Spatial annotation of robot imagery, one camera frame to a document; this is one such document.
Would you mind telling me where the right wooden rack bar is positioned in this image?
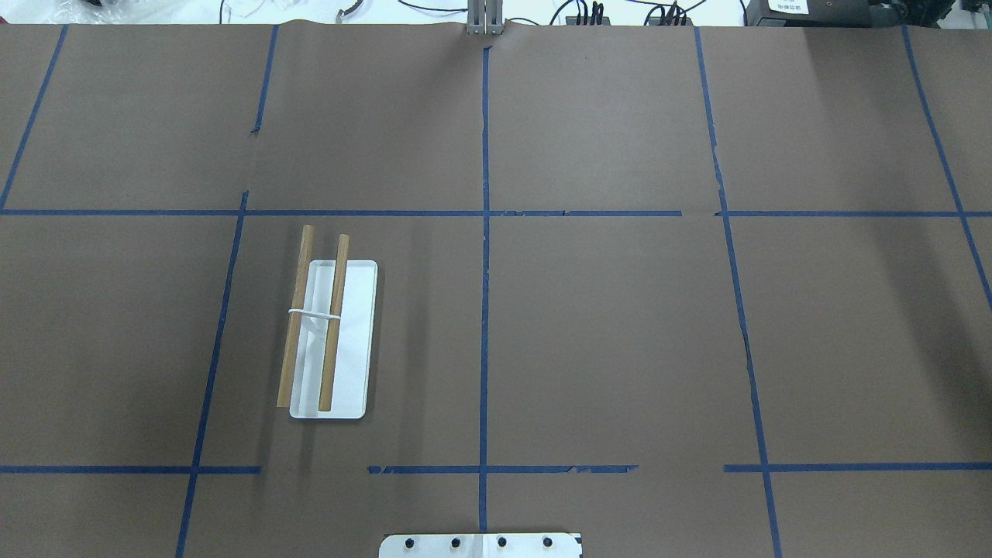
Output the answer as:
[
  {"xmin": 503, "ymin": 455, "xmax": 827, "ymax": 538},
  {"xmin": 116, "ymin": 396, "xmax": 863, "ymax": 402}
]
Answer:
[{"xmin": 318, "ymin": 233, "xmax": 350, "ymax": 411}]

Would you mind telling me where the wooden rack bar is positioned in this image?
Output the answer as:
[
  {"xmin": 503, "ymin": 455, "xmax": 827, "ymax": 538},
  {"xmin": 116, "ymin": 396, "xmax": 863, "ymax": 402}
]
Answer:
[
  {"xmin": 276, "ymin": 225, "xmax": 315, "ymax": 408},
  {"xmin": 318, "ymin": 233, "xmax": 350, "ymax": 411}
]

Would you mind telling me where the white rack base tray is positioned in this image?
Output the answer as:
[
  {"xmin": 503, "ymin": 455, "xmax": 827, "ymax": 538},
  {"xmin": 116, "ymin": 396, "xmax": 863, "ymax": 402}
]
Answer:
[{"xmin": 288, "ymin": 259, "xmax": 378, "ymax": 420}]

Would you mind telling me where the left wooden rack bar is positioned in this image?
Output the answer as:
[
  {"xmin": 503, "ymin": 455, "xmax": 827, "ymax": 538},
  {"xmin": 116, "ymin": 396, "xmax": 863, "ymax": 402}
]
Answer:
[{"xmin": 276, "ymin": 225, "xmax": 315, "ymax": 408}]

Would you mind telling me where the brown paper table cover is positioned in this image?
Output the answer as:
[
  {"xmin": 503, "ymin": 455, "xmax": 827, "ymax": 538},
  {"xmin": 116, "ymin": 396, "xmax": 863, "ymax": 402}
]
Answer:
[{"xmin": 2, "ymin": 21, "xmax": 990, "ymax": 557}]

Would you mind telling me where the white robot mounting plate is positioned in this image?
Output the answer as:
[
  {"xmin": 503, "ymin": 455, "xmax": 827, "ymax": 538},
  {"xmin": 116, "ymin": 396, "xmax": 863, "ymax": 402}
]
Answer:
[{"xmin": 378, "ymin": 532, "xmax": 584, "ymax": 557}]

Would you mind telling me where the white wire rack frame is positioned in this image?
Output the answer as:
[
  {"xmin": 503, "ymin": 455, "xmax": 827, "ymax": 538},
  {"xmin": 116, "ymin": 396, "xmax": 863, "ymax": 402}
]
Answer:
[{"xmin": 287, "ymin": 308, "xmax": 341, "ymax": 338}]

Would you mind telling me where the grey aluminium camera post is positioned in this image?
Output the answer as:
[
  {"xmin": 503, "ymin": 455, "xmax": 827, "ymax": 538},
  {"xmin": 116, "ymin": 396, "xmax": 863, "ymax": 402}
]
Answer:
[{"xmin": 467, "ymin": 0, "xmax": 505, "ymax": 36}]

